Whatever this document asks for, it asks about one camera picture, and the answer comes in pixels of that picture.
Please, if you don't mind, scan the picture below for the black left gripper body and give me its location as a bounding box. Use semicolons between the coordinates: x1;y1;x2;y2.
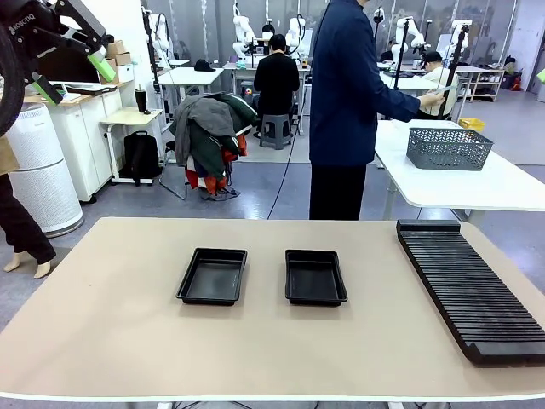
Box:
0;0;65;83

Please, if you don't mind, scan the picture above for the black ESD tray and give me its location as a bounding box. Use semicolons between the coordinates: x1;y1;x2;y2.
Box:
284;249;349;307
175;247;249;307

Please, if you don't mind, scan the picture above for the person's right forearm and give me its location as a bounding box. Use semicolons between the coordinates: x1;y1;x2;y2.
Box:
374;87;422;116

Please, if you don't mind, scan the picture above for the black keyboard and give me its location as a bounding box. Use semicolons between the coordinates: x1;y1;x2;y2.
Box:
63;84;118;97

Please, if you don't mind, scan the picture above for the black computer monitor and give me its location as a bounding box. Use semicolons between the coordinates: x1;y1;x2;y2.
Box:
36;45;102;85

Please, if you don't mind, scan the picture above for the black tripod pole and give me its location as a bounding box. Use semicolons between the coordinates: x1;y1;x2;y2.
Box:
438;24;470;123
393;19;412;123
141;6;162;93

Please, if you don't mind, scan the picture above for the wood-top rolling table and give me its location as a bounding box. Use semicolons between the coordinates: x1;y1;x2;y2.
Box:
99;107;165;186

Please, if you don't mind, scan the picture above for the wooden shelf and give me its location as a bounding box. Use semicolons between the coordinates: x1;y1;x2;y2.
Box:
462;67;508;103

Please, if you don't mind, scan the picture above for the white cabinet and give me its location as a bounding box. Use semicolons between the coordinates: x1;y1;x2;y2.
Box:
23;79;131;204

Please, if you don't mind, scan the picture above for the yellow bin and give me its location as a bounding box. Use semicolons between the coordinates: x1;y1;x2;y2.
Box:
458;117;486;133

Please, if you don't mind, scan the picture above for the white desk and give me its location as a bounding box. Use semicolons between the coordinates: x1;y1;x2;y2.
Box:
158;66;226;124
377;70;442;93

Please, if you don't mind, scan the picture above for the black backpack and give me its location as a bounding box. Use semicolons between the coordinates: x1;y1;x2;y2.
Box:
119;130;163;187

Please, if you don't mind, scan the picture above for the grey jacket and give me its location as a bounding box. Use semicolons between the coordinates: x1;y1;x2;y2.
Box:
169;95;238;168

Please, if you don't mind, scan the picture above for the grey plastic basket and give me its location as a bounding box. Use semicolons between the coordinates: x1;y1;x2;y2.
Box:
405;127;495;172

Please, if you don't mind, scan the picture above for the person in black trousers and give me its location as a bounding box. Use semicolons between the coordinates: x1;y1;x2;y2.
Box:
0;135;58;280

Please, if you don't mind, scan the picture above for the dark green jacket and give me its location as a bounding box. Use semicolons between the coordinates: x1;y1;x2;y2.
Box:
186;91;261;182

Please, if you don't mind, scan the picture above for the white rounded table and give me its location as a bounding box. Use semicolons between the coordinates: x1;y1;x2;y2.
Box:
373;119;545;222

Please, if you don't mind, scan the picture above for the grey desk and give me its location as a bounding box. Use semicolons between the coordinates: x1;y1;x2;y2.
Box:
222;61;314;137

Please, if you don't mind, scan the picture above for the red garment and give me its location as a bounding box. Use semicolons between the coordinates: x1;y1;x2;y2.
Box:
185;134;249;198

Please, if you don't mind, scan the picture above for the seated person in black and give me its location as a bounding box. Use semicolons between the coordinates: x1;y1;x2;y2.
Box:
253;33;301;140

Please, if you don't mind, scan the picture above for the grey plastic stool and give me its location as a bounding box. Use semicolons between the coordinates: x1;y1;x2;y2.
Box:
258;113;294;151

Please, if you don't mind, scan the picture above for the person in navy jacket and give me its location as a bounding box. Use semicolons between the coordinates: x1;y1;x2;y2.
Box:
308;0;427;222

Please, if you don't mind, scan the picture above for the black slotted board rack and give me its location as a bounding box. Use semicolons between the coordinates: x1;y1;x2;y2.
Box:
396;219;545;366

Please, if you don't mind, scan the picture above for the black left arm cable sleeve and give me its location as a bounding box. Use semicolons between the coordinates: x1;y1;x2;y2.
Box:
0;23;26;138

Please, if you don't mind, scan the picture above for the metal frame chair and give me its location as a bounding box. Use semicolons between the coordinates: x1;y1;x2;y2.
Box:
158;139;233;201

